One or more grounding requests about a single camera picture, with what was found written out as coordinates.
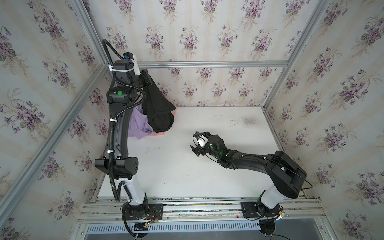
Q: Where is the black cloth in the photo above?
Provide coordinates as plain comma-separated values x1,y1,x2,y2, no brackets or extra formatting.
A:
142,84,176,116

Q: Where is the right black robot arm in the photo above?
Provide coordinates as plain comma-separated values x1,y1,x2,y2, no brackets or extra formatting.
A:
191,132,307,213

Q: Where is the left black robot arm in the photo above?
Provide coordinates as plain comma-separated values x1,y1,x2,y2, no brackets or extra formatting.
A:
95,59,152,207

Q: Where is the purple cloth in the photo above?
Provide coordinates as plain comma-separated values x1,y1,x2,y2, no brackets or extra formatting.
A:
128,105,154,140

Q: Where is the white ventilation grille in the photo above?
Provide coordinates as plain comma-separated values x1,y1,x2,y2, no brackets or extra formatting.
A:
86,220,261,235

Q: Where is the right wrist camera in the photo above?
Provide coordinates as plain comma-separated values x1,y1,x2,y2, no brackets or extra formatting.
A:
193,132,211,148

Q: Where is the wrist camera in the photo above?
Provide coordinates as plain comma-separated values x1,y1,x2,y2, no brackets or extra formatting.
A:
193,132,211,148
123,52,141,76

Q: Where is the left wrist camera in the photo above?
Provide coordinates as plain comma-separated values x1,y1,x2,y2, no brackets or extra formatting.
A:
123,52,141,76

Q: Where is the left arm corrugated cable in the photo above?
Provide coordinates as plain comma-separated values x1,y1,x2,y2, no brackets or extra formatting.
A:
101,38,147,203

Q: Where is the left back frame post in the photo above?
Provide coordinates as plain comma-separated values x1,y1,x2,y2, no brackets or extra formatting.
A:
71,0,112,78

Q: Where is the horizontal aluminium frame bar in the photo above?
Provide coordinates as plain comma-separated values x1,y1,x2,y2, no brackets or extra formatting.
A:
138,61,289,69

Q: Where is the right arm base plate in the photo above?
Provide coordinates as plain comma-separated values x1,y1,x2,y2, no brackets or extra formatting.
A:
241,201,284,221

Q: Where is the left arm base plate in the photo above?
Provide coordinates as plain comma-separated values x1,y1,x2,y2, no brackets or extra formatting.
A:
121,204,164,221

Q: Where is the aluminium rail base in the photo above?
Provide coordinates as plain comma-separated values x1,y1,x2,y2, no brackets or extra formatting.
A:
76,196,326,224

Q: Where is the aluminium frame post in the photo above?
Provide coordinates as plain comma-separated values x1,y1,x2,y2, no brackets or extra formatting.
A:
263,0,331,110

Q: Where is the left diagonal frame bar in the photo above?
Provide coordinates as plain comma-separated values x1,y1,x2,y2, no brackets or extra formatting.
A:
1,64,107,225

